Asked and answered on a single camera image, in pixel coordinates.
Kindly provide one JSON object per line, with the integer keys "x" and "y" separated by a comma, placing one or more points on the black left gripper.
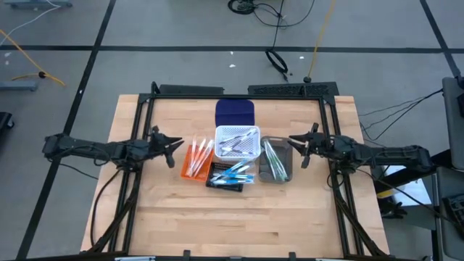
{"x": 157, "y": 145}

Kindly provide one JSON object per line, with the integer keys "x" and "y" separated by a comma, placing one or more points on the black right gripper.
{"x": 319, "y": 145}

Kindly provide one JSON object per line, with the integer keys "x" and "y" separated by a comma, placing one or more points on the orange white toothbrush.
{"x": 199, "y": 154}
{"x": 206, "y": 159}
{"x": 192, "y": 156}
{"x": 204, "y": 154}

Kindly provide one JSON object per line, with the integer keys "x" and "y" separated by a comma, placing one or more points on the green white toothbrush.
{"x": 270, "y": 159}
{"x": 275, "y": 161}
{"x": 280, "y": 165}

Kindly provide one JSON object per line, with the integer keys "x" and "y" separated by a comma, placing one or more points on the purple white toothbrush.
{"x": 241, "y": 136}
{"x": 232, "y": 146}
{"x": 239, "y": 152}

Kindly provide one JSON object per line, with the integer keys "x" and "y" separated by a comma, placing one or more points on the orange plastic basket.
{"x": 185, "y": 174}

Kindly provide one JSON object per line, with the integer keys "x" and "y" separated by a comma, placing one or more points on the white plastic basket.
{"x": 219, "y": 145}

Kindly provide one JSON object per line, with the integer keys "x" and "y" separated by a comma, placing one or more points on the grey translucent plastic bin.
{"x": 266, "y": 174}

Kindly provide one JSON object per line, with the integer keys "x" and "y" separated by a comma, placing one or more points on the black perforated flat box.
{"x": 290, "y": 89}

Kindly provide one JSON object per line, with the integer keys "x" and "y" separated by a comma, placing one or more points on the black plastic basket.
{"x": 224, "y": 188}

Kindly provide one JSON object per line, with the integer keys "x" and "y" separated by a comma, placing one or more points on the white sheet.
{"x": 413, "y": 192}

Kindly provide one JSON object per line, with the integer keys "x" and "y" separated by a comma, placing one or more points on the grey cabinet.
{"x": 449, "y": 181}

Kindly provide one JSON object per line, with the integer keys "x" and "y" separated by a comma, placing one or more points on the grey side desk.
{"x": 455, "y": 119}

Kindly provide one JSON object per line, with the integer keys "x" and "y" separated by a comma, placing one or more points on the grey metal desk leg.
{"x": 36, "y": 3}

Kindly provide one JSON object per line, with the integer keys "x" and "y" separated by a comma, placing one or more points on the black corner bracket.
{"x": 155, "y": 88}

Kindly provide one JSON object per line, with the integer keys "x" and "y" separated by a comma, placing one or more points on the black aluminium table frame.
{"x": 235, "y": 96}

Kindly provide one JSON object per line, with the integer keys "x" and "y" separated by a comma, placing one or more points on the black frame clamp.
{"x": 187, "y": 254}
{"x": 292, "y": 255}

